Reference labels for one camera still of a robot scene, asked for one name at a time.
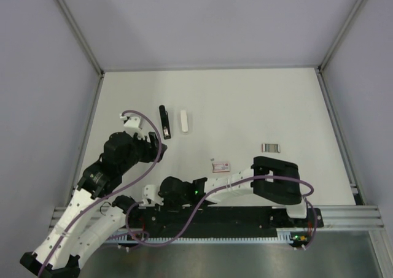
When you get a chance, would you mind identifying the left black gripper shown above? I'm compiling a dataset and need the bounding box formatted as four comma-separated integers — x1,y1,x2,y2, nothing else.
119,131,166,172

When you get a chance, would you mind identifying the black stapler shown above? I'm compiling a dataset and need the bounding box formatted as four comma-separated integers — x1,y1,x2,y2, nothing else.
158,105,171,140

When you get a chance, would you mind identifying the white stapler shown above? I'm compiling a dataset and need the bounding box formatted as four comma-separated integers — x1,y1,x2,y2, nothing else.
180,109,189,134

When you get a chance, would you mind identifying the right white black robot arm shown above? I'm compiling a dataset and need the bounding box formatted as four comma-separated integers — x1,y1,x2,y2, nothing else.
146,156,309,226

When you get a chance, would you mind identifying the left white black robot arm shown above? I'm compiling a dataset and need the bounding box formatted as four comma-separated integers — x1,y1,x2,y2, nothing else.
20,131,166,277

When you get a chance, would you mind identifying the red white staple box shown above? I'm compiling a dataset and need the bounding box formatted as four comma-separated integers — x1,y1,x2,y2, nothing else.
212,161,231,174

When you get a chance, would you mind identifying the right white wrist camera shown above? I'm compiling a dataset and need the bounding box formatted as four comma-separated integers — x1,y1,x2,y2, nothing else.
142,185,161,206

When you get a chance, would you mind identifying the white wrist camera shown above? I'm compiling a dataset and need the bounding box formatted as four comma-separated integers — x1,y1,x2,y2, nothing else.
142,185,161,206
120,114,144,139

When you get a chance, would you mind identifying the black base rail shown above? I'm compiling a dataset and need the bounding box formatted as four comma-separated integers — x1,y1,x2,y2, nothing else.
128,206,324,239

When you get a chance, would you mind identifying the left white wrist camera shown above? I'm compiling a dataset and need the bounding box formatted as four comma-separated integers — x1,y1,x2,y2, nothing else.
120,114,144,139

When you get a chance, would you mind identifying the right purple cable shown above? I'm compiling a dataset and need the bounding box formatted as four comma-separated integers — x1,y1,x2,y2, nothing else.
125,179,314,248

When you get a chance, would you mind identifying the purple cable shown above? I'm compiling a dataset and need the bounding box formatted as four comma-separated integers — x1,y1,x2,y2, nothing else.
125,179,314,248
36,109,162,278

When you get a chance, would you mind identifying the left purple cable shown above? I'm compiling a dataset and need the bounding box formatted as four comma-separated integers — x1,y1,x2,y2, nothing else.
36,109,162,278

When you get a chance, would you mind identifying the grey slotted cable duct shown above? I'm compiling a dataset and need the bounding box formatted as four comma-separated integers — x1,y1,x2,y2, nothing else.
104,231,309,245

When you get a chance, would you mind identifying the aluminium frame left post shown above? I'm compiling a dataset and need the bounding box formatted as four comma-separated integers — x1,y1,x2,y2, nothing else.
45,0,105,76

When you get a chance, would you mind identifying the aluminium frame post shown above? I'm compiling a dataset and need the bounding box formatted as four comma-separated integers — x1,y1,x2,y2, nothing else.
45,0,105,76
317,0,368,74

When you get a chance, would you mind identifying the aluminium frame right post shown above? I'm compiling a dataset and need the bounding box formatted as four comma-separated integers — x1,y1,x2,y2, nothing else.
317,0,368,74

